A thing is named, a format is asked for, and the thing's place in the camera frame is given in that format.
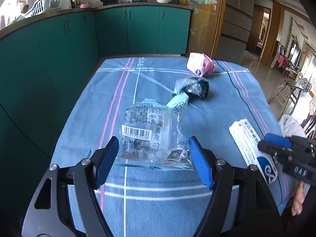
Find white ointment box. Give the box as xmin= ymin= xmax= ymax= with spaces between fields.
xmin=229 ymin=119 xmax=278 ymax=184

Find clear printed plastic wrapper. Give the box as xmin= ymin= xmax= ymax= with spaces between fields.
xmin=115 ymin=93 xmax=193 ymax=170

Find dark green bag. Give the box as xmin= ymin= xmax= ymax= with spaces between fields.
xmin=174 ymin=76 xmax=209 ymax=100

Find pink plastic bag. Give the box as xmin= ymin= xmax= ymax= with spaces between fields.
xmin=186 ymin=53 xmax=216 ymax=76

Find white lined trash bin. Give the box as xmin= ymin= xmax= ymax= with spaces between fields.
xmin=278 ymin=115 xmax=306 ymax=137

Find teal lower kitchen cabinets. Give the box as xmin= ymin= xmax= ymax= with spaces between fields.
xmin=0 ymin=4 xmax=193 ymax=178

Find person's right hand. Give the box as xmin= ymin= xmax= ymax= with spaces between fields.
xmin=291 ymin=181 xmax=305 ymax=216

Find wooden bench stool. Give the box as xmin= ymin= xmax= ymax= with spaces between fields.
xmin=267 ymin=78 xmax=304 ymax=121

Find blue striped tablecloth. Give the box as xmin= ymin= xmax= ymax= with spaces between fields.
xmin=52 ymin=57 xmax=281 ymax=236

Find silver refrigerator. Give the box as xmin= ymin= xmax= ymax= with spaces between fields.
xmin=215 ymin=0 xmax=254 ymax=64

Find dark small pot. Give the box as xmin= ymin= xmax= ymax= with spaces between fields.
xmin=169 ymin=0 xmax=181 ymax=5

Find white bowl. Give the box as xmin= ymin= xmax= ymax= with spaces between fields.
xmin=156 ymin=0 xmax=170 ymax=4

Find pink container on counter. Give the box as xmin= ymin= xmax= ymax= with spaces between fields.
xmin=79 ymin=2 xmax=90 ymax=9

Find white dish rack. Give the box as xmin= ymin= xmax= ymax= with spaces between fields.
xmin=14 ymin=0 xmax=61 ymax=22

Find wooden sliding door frame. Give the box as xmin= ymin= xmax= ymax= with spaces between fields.
xmin=181 ymin=0 xmax=226 ymax=59

